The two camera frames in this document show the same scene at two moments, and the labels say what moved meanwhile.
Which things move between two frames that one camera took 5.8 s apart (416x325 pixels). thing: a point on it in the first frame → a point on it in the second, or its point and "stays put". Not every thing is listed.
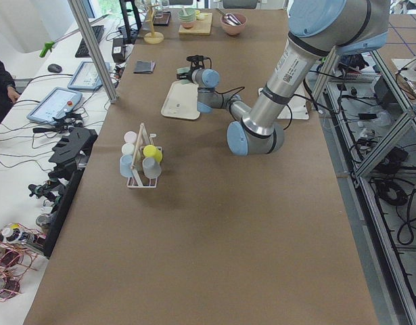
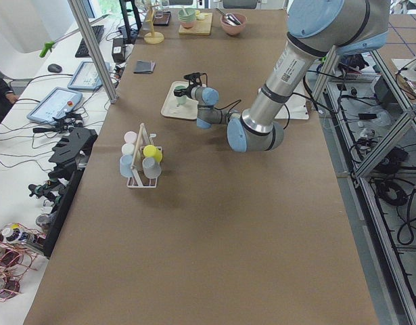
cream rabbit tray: x=181 y=101 stays put
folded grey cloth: x=143 y=67 stays put
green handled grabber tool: x=49 y=44 stays put
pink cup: x=130 y=137 stays put
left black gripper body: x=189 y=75 → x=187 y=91
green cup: x=184 y=70 → x=180 y=99
